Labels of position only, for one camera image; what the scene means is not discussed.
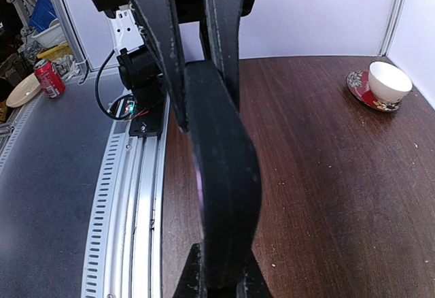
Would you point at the blue plastic bin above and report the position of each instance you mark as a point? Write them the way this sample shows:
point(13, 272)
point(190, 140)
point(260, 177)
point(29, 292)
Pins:
point(42, 16)

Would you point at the aluminium front rail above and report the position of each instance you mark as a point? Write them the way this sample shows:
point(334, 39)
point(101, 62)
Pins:
point(81, 203)

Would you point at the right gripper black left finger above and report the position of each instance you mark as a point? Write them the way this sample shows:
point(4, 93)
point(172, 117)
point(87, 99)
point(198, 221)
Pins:
point(191, 283)

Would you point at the yellow plastic crate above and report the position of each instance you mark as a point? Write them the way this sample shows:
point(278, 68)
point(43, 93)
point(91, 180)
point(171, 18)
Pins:
point(56, 52)

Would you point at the red soda can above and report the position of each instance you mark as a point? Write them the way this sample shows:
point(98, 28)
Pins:
point(48, 78)

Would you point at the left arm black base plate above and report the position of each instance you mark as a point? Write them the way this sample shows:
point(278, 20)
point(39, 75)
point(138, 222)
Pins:
point(149, 123)

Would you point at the aluminium corner post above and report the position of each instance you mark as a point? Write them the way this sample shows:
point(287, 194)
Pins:
point(392, 25)
point(66, 24)

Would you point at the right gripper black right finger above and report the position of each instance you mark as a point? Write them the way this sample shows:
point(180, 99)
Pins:
point(252, 284)

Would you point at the red floral saucer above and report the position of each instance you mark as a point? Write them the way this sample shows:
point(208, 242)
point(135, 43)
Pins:
point(357, 83)

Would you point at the left aluminium corner post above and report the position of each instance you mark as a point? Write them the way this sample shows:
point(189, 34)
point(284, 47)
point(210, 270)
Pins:
point(66, 24)

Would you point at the black smartphone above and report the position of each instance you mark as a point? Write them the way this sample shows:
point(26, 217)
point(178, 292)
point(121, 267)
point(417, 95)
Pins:
point(232, 188)
point(200, 195)

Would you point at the right aluminium corner post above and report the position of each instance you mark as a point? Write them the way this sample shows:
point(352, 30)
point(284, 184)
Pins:
point(392, 25)

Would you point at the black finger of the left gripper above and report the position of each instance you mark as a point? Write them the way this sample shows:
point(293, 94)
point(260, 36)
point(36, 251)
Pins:
point(159, 26)
point(222, 18)

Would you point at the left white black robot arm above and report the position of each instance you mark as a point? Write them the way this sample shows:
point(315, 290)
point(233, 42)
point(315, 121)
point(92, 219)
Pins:
point(138, 67)

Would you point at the cream shallow dish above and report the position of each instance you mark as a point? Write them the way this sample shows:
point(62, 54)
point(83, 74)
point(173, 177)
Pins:
point(24, 92)

